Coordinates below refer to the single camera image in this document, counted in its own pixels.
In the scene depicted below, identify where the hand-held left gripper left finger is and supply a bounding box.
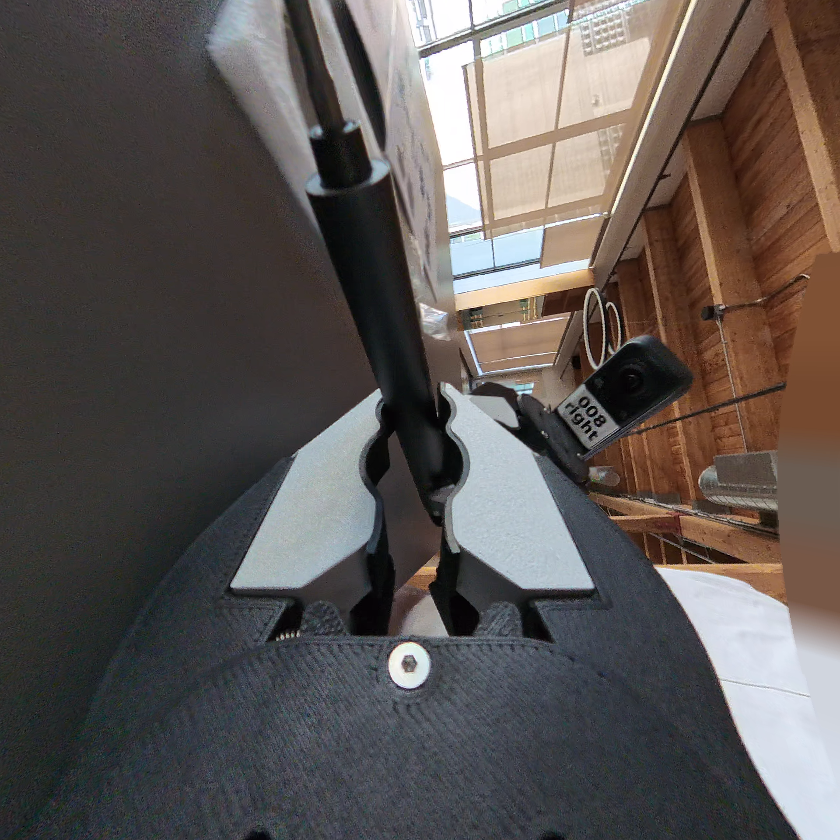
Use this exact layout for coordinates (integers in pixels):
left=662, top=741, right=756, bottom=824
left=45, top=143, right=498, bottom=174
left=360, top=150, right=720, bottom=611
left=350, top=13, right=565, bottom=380
left=230, top=389, right=396, bottom=634

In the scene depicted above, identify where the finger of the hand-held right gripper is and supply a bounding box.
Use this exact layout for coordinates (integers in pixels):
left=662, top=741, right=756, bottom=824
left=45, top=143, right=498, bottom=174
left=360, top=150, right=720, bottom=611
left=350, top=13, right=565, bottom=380
left=471, top=382, right=527, bottom=435

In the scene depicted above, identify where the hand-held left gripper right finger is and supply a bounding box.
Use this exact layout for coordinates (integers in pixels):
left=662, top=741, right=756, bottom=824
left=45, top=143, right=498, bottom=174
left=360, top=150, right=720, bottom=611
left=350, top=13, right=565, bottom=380
left=430, top=382, right=598, bottom=636

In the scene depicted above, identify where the black screwdriver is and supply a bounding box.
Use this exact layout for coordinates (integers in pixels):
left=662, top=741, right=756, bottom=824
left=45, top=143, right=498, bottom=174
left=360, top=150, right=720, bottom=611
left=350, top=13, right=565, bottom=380
left=283, top=0, right=460, bottom=526

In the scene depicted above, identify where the wooden railing beam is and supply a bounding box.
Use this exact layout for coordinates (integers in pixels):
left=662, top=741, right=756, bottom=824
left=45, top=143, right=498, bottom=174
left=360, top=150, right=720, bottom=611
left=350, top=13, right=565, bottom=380
left=591, top=492, right=785, bottom=565

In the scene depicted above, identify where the printed instruction sheet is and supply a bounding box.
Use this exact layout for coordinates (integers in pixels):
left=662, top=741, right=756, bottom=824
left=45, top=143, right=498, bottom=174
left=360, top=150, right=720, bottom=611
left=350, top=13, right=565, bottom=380
left=206, top=0, right=455, bottom=342

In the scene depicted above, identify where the person's white shirt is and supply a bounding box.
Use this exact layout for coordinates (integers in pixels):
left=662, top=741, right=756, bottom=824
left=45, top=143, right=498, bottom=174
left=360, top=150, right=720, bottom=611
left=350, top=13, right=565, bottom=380
left=656, top=567, right=840, bottom=840

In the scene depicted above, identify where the beige window blind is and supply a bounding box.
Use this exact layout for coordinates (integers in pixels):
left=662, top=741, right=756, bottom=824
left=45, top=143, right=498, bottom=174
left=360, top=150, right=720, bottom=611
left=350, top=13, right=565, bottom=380
left=462, top=0, right=697, bottom=227

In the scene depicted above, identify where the silver rectangular duct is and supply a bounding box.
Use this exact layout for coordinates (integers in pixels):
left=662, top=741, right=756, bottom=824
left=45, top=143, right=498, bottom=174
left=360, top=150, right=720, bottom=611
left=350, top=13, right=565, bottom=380
left=699, top=451, right=780, bottom=513

